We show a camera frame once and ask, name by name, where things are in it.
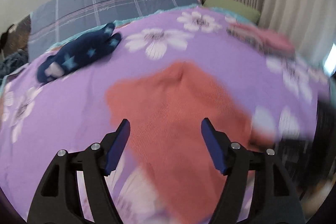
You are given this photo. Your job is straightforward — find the black garment on headboard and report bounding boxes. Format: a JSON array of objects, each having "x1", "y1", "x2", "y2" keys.
[{"x1": 0, "y1": 24, "x2": 17, "y2": 51}]

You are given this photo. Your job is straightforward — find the teal fuzzy blanket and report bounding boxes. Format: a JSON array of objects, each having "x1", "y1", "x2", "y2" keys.
[{"x1": 0, "y1": 50, "x2": 29, "y2": 81}]

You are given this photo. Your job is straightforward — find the purple floral bed sheet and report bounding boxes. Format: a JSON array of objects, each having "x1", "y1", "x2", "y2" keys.
[{"x1": 1, "y1": 7, "x2": 329, "y2": 223}]

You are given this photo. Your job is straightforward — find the blue plaid pillow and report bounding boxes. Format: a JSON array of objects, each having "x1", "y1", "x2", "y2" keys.
[{"x1": 28, "y1": 0, "x2": 198, "y2": 61}]

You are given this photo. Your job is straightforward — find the navy star-patterned folded garment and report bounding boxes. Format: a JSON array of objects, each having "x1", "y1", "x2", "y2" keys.
[{"x1": 37, "y1": 23, "x2": 122, "y2": 84}]

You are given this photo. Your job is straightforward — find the green pillow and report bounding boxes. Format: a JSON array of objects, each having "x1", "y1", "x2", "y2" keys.
[{"x1": 203, "y1": 0, "x2": 261, "y2": 24}]

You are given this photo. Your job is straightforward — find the coral pink long-sleeve shirt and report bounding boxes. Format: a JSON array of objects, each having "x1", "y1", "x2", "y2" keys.
[{"x1": 105, "y1": 61, "x2": 276, "y2": 224}]

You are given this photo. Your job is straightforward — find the stack of folded clothes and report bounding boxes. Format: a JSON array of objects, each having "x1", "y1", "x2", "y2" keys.
[{"x1": 227, "y1": 23, "x2": 295, "y2": 59}]

